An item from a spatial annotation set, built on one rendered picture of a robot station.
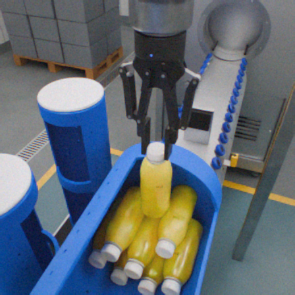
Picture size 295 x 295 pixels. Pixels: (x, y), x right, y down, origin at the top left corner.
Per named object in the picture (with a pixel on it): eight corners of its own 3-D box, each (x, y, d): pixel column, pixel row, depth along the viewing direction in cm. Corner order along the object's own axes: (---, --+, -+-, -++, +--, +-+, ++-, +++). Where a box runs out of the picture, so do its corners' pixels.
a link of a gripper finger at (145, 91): (153, 72, 44) (144, 68, 44) (139, 127, 52) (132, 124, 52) (160, 61, 47) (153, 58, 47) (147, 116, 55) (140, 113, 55)
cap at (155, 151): (145, 149, 59) (145, 143, 57) (164, 147, 59) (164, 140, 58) (148, 162, 56) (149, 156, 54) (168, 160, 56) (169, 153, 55)
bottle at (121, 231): (123, 193, 76) (93, 247, 64) (134, 180, 71) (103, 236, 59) (145, 207, 76) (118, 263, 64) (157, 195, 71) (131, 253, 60)
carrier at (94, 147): (78, 199, 194) (65, 237, 173) (49, 78, 137) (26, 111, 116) (120, 202, 192) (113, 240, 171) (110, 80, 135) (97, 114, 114)
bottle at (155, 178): (138, 199, 70) (137, 145, 59) (165, 195, 71) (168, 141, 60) (143, 221, 65) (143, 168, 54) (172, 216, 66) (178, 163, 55)
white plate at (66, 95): (49, 76, 136) (50, 78, 137) (26, 108, 115) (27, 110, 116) (108, 78, 134) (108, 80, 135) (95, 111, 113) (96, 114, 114)
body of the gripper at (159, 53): (195, 22, 43) (189, 80, 49) (141, 17, 45) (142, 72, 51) (182, 39, 38) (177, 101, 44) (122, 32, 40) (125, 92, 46)
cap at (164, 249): (172, 253, 64) (170, 261, 63) (156, 247, 65) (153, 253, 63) (176, 244, 61) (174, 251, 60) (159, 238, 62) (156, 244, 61)
